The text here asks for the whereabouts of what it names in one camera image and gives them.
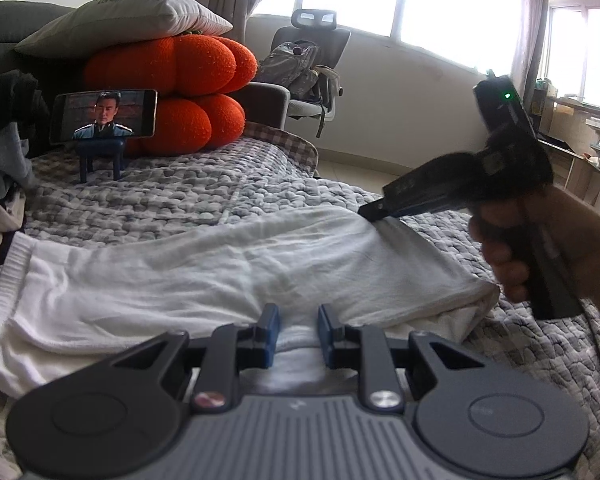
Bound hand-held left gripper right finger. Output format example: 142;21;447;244
317;304;486;413

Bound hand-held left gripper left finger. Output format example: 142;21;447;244
111;302;281;413

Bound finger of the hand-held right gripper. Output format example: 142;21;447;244
357;166;446;222

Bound white pants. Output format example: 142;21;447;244
0;207;503;401

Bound person's right hand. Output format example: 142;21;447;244
467;185;600;311

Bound wooden shelf unit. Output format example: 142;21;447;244
530;77;600;206

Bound brown checked sheet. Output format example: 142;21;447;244
242;122;321;178

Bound grey backpack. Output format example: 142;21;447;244
255;41;326;101

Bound grey checked quilt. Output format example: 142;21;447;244
0;125;600;480

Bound grey office chair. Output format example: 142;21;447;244
252;8;352;138

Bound window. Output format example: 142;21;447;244
250;0;600;111

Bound orange pumpkin cushion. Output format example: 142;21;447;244
82;35;258;157

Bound blue phone stand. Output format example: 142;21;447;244
75;136;127;183

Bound smartphone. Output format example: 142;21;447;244
49;89;158;144

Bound white pillow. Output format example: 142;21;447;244
14;0;234;58

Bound light grey folded garment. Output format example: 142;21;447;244
0;120;36;191

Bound black folded garment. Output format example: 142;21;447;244
0;70;48;136

